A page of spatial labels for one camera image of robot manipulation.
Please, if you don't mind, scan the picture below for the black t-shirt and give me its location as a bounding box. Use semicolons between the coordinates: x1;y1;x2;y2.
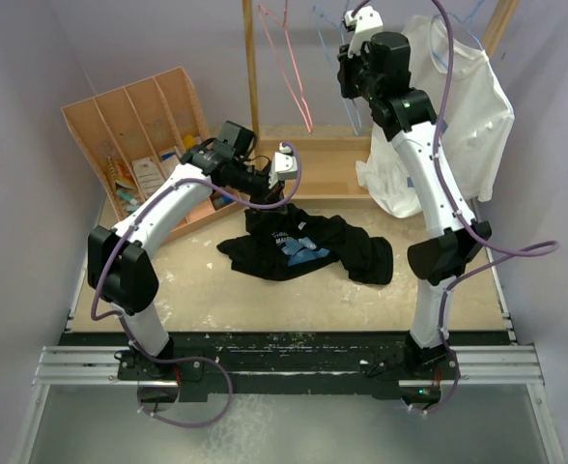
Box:
216;203;394;285

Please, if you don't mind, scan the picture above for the blue wire hanger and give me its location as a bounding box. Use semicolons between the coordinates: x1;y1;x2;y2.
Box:
311;1;365;136

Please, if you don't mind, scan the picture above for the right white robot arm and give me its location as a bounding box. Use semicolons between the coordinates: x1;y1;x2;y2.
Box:
338;29;492;378

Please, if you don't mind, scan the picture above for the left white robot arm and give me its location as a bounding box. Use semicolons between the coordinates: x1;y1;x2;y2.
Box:
87;121;301;379

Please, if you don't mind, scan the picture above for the blue hanger under white shirt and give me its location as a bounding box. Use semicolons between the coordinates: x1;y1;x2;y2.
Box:
429;0;485;72

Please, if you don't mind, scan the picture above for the white t-shirt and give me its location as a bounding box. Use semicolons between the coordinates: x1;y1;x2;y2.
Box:
355;15;515;218

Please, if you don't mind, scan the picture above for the blue capped bottle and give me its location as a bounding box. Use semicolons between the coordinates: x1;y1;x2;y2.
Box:
211;195;233;211

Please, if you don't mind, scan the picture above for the wooden clothes rack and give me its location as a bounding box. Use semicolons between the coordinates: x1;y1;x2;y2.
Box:
241;0;522;209

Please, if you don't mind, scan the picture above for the white paper card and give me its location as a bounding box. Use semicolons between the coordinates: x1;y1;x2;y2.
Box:
132;158;165;199

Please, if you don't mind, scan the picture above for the spiral notebook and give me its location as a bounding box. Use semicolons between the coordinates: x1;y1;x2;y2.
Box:
106;157;137;189

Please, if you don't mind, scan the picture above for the pink desk organizer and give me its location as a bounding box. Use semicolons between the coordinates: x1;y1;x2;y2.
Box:
61;68;244;242

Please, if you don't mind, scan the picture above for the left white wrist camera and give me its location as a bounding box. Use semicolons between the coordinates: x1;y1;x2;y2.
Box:
270;143;298;187

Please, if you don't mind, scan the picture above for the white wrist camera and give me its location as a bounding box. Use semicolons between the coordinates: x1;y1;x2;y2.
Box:
343;6;383;58
270;143;298;187

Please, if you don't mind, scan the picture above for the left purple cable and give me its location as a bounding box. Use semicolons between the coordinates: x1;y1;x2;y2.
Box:
89;140;304;429

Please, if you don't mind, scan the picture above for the purple cable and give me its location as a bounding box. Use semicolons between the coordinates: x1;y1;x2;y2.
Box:
351;0;561;417
89;140;304;429

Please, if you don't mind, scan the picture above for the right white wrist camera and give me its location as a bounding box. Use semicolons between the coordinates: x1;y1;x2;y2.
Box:
343;6;383;58

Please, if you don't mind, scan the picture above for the pink wire hanger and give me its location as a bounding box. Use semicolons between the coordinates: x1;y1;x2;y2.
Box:
257;1;314;133

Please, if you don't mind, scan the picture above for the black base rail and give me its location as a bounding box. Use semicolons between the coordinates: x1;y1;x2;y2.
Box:
42;331;513;403

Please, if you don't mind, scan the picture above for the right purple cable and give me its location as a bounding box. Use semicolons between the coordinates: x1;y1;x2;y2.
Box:
351;0;561;417

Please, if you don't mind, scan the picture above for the aluminium frame rail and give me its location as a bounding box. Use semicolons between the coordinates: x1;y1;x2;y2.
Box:
33;333;565;463

